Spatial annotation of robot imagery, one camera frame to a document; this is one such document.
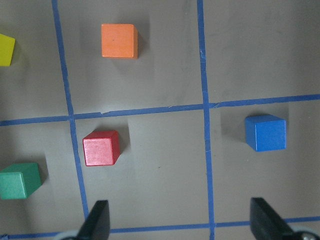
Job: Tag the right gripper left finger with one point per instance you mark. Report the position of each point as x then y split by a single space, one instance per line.
97 224

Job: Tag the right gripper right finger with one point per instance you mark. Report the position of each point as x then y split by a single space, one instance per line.
265 222

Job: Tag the red wooden block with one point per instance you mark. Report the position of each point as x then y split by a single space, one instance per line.
101 148

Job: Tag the green wooden block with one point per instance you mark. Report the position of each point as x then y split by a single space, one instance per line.
19 181

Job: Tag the blue wooden block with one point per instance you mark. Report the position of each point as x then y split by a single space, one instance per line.
266 132

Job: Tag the orange wooden block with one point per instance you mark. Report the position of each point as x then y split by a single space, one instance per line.
119 41

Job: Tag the yellow wooden block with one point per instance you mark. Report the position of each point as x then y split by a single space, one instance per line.
7 45

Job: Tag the brown paper table mat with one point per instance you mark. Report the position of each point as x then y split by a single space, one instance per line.
185 171

